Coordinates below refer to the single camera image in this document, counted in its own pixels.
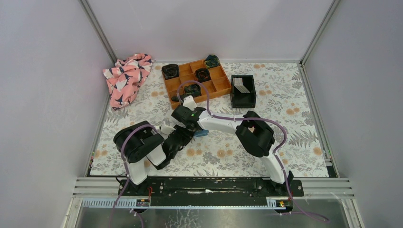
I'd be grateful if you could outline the blue leather card holder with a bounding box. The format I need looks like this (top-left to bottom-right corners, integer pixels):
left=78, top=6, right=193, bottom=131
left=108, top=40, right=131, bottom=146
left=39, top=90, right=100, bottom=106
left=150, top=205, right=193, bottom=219
left=193, top=130, right=209, bottom=138

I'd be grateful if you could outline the wooden compartment tray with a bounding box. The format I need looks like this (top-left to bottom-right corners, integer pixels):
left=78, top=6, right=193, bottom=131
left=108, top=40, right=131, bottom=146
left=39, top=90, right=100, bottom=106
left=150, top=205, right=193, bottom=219
left=162, top=59, right=231, bottom=109

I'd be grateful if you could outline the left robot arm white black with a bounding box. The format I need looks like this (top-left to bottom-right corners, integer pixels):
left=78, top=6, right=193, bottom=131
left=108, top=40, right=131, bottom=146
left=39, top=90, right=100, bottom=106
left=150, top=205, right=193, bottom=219
left=113, top=121, right=195, bottom=195

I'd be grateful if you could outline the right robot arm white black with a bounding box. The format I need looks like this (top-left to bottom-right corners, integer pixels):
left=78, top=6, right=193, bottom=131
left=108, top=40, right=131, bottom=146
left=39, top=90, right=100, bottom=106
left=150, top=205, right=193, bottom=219
left=171, top=105, right=292, bottom=196

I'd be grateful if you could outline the black card box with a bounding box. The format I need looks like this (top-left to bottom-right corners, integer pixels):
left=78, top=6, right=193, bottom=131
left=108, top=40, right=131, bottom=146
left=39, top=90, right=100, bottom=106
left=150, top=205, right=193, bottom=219
left=230, top=75, right=257, bottom=108

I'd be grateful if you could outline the stack of cards in box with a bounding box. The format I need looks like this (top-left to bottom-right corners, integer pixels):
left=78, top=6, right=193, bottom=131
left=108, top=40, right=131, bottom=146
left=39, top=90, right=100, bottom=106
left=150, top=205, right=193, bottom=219
left=233, top=77, right=250, bottom=94

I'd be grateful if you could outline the rolled green tie front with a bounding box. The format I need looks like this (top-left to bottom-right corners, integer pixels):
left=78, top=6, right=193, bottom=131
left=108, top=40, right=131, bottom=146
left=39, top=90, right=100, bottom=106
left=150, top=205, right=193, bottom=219
left=170, top=84, right=202, bottom=103

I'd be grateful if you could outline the rolled green tie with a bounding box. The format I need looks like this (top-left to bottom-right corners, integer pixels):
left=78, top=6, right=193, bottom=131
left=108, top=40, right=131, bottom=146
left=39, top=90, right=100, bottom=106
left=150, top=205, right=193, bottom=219
left=204, top=55, right=220, bottom=69
left=170, top=84, right=202, bottom=103

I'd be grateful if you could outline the rolled dark tie centre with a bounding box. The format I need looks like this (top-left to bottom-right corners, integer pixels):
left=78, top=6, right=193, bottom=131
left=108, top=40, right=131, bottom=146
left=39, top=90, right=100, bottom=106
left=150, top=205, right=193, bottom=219
left=195, top=68, right=211, bottom=83

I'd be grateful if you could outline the rolled dark tie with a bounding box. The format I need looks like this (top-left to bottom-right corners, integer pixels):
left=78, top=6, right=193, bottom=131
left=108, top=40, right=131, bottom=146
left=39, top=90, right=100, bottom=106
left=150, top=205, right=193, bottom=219
left=161, top=64, right=180, bottom=80
left=195, top=68, right=211, bottom=83

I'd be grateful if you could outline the rolled dark tie far left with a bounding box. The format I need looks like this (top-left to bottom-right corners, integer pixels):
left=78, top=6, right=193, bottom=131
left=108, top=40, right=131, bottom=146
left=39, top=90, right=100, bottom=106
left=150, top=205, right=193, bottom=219
left=161, top=64, right=180, bottom=80

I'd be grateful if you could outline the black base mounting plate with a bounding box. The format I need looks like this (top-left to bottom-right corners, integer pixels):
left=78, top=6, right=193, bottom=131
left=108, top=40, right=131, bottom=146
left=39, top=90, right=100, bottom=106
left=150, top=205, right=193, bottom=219
left=118, top=177, right=304, bottom=207

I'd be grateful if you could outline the rolled green tie top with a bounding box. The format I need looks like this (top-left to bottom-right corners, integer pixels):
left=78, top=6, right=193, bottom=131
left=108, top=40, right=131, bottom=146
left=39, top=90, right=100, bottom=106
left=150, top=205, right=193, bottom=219
left=204, top=55, right=220, bottom=69

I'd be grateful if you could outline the pink patterned cloth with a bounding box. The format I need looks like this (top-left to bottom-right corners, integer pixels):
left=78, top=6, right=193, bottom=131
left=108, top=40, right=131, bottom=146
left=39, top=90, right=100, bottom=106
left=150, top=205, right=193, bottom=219
left=102, top=53, right=153, bottom=110

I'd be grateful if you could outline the floral table mat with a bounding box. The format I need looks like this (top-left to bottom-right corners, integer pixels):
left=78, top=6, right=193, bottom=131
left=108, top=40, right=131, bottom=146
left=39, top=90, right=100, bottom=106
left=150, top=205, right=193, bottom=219
left=89, top=63, right=328, bottom=177

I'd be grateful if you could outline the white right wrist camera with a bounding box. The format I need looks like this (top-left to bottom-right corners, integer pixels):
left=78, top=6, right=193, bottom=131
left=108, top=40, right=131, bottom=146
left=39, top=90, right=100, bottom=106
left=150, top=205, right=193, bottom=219
left=182, top=95, right=197, bottom=110

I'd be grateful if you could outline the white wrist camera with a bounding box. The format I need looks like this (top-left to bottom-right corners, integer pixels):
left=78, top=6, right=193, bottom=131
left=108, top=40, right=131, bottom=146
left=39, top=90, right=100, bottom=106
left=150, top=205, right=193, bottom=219
left=182, top=95, right=197, bottom=110
left=159, top=122, right=175, bottom=135

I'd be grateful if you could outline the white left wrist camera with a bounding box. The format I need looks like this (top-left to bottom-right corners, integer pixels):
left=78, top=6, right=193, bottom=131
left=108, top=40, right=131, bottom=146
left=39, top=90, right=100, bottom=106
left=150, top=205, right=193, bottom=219
left=159, top=122, right=175, bottom=135

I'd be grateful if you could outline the aluminium front rail frame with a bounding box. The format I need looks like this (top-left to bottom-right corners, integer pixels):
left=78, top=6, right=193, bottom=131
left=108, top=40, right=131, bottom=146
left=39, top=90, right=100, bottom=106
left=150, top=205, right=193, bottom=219
left=63, top=177, right=363, bottom=228

